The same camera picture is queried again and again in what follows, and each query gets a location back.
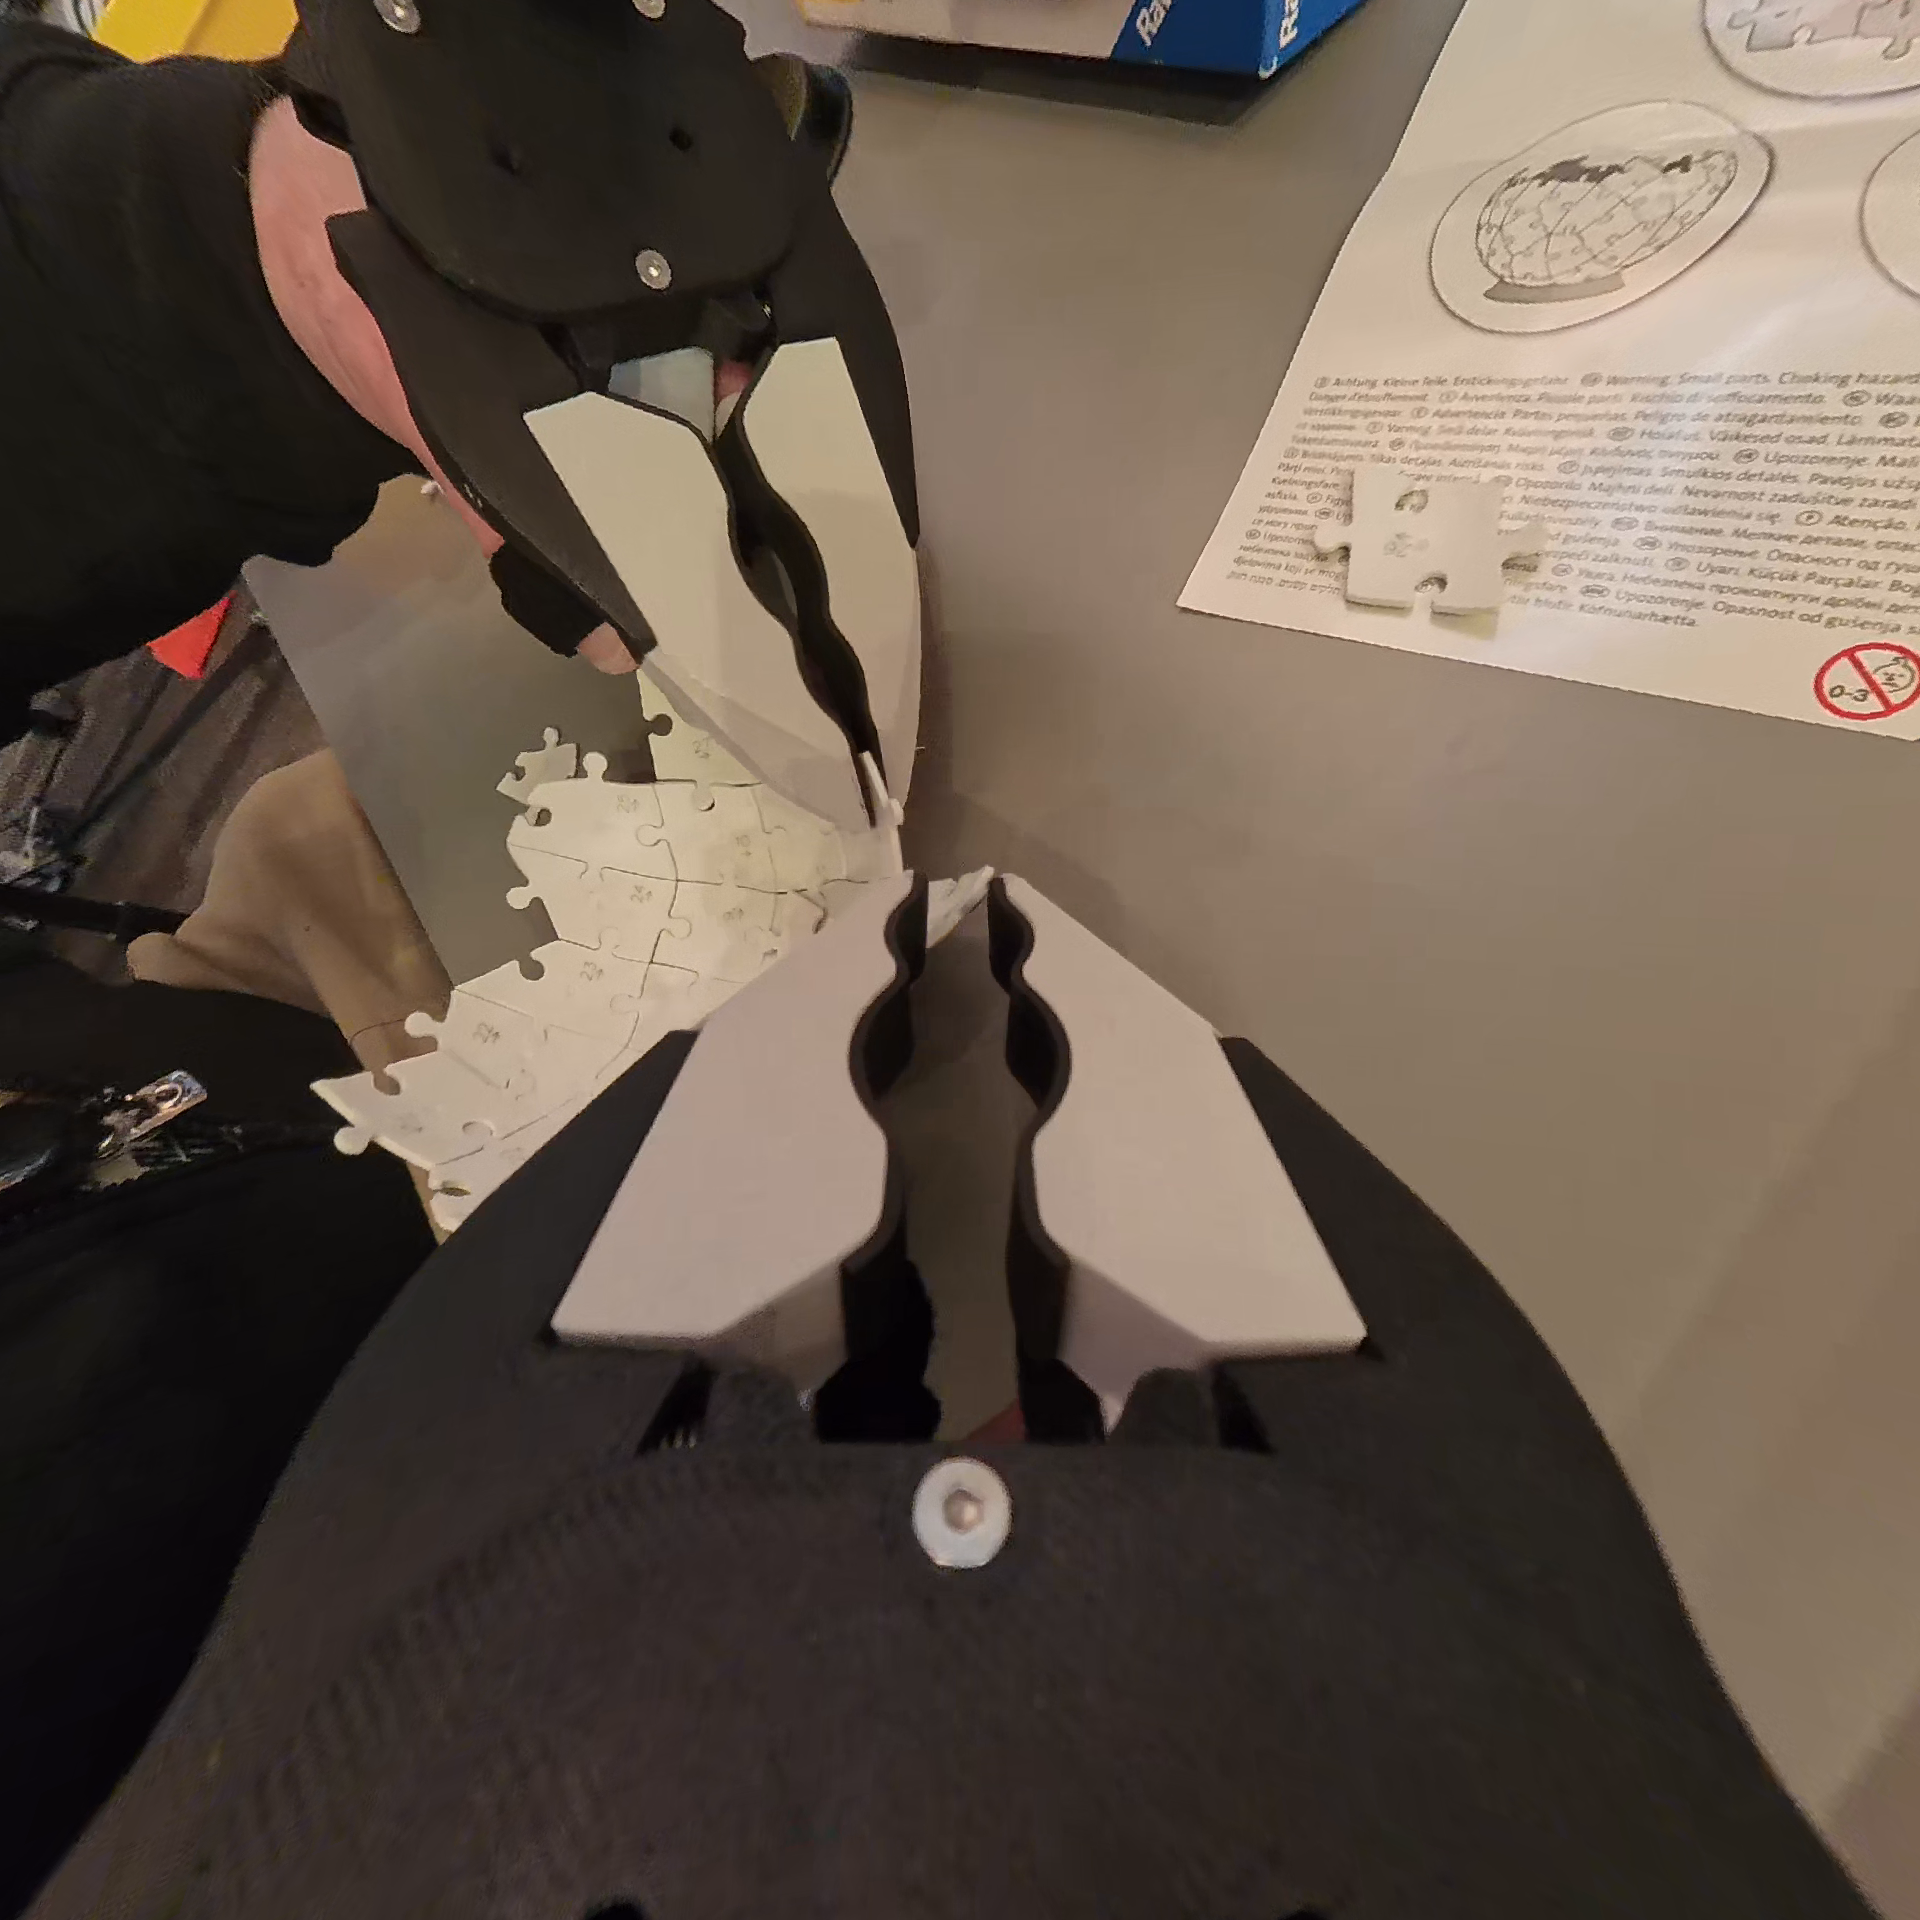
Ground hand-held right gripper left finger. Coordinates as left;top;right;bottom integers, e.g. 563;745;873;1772
552;872;936;1442

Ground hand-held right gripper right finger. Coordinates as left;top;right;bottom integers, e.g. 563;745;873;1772
988;872;1370;1445

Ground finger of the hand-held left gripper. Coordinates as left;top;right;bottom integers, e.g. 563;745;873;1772
720;336;928;828
525;348;888;828

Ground partly built puzzle ball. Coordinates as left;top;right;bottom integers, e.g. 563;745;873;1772
312;704;1000;1224

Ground person's left forearm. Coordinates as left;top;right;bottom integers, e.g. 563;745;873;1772
0;23;437;736

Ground blue puzzle box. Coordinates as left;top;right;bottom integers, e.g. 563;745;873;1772
795;0;1370;80

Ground yellow plastic crate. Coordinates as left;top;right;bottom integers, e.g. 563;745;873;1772
90;0;303;62

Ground person's beige trousers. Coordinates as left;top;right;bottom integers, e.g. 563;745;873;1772
129;750;452;1247

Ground white instruction leaflet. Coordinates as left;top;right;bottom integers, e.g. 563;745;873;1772
1177;0;1920;740

